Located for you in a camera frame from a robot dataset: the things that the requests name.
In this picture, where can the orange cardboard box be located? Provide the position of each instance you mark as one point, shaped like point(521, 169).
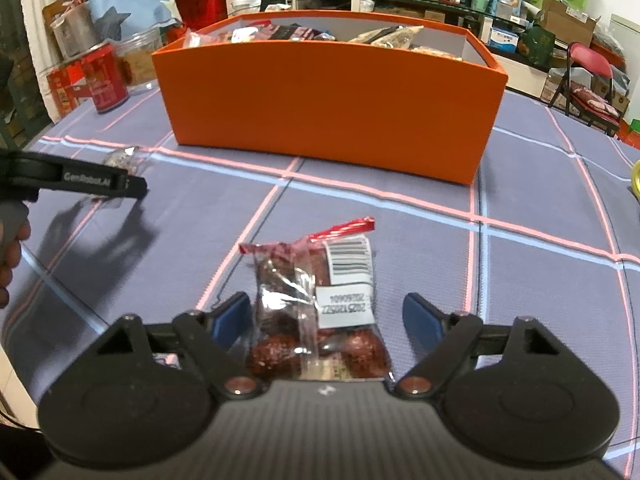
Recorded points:
point(325, 100)

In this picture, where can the person's left hand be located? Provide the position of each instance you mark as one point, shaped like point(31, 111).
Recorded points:
point(12, 260)

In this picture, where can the brown cardboard box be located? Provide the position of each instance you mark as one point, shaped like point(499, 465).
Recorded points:
point(570, 22)

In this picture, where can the white mini fridge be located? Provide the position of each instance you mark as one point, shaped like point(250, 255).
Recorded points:
point(627, 35)

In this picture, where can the red folding chair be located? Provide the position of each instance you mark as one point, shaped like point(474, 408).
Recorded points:
point(590, 60)

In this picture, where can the white pastry packet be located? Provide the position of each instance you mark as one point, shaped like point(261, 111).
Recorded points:
point(385, 36)

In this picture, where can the silver black snack packet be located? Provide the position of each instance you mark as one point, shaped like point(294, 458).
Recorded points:
point(285, 31)

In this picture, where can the red paper bag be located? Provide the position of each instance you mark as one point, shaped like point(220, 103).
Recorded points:
point(200, 5)

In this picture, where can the blue white tissue box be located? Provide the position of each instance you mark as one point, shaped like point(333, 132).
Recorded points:
point(503, 40)

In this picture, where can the clear plastic jar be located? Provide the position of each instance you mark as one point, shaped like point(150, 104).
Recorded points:
point(142, 60)

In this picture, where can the white television stand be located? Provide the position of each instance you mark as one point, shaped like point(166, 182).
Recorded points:
point(520, 77)

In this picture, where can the red printed cardboard box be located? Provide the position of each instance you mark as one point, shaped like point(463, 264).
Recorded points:
point(62, 90)

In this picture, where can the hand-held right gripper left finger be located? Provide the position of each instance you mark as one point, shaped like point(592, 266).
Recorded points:
point(231, 317)

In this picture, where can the small clear snack packet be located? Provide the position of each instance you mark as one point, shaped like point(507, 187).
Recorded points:
point(122, 159)

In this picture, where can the mint green cup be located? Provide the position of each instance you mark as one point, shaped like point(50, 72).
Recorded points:
point(480, 3)

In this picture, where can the clear round cake packet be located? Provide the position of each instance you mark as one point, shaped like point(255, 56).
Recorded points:
point(200, 38)

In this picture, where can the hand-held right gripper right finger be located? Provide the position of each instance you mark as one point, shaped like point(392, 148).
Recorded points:
point(424, 317)

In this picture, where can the blue plaid tablecloth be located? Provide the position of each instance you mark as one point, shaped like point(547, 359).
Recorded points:
point(525, 260)

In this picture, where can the dark green bag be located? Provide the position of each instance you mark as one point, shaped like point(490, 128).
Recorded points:
point(536, 45)

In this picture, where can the yellow-green mug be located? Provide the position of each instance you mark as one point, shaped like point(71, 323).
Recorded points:
point(636, 180)

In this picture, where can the clear red-topped jujube bag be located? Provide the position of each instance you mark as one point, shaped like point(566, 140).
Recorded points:
point(280, 310)

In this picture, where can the red soda can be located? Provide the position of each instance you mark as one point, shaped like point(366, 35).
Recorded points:
point(105, 80)

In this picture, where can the orange green gift bag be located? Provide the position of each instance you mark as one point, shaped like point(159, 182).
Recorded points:
point(635, 134)

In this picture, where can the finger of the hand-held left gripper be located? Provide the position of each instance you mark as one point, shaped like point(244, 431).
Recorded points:
point(85, 178)

